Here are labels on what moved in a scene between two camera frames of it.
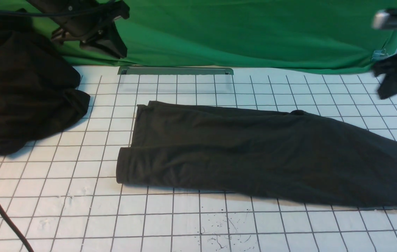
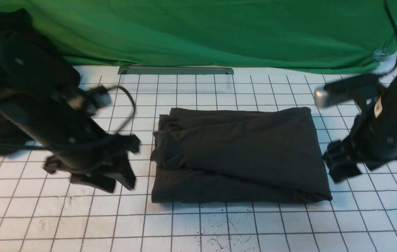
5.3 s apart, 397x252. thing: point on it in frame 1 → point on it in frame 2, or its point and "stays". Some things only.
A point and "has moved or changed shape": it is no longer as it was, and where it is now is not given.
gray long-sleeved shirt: [293, 154] has moved or changed shape
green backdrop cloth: [324, 35] stays
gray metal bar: [176, 70] stays
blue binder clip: [380, 54] stays
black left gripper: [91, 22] → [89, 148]
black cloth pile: [23, 89] stays
